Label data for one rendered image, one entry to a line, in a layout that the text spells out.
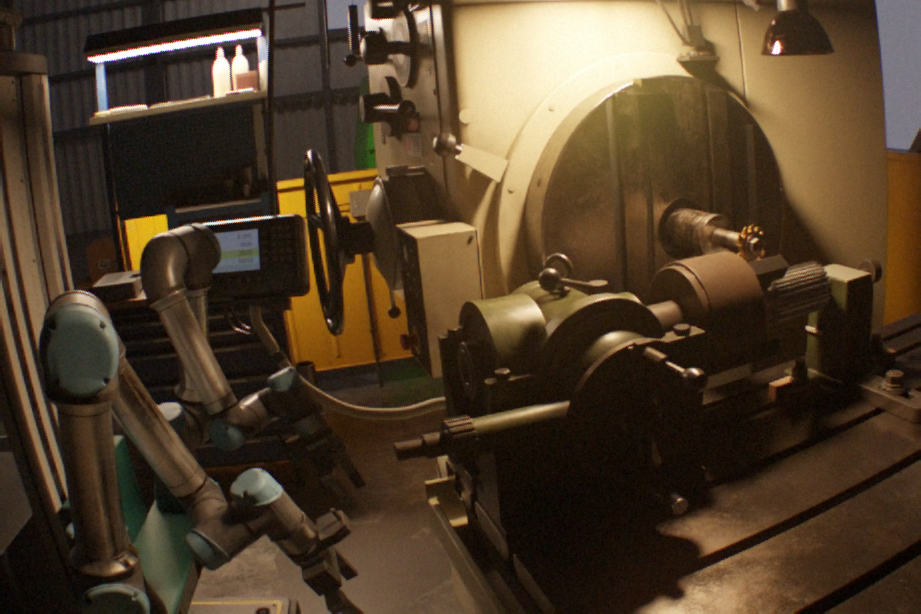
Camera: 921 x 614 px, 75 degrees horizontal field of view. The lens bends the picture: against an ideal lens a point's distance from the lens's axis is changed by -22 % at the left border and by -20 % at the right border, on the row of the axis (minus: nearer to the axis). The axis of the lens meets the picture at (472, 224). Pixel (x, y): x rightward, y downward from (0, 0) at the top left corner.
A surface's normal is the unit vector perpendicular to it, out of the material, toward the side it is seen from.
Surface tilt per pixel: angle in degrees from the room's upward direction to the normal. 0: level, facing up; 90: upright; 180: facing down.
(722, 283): 43
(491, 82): 90
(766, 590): 0
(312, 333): 90
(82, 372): 82
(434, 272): 90
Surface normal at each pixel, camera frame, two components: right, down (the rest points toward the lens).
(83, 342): 0.53, -0.04
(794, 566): -0.09, -0.98
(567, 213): 0.31, 0.13
